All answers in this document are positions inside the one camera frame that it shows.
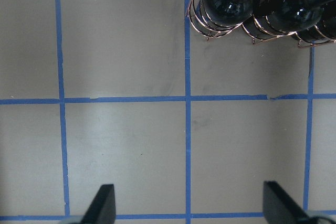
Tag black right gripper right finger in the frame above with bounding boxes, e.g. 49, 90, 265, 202
263, 181, 311, 224

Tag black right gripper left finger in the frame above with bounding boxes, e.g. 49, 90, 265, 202
81, 184, 116, 224

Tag copper wire bottle basket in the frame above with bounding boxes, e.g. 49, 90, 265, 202
186, 0, 335, 48

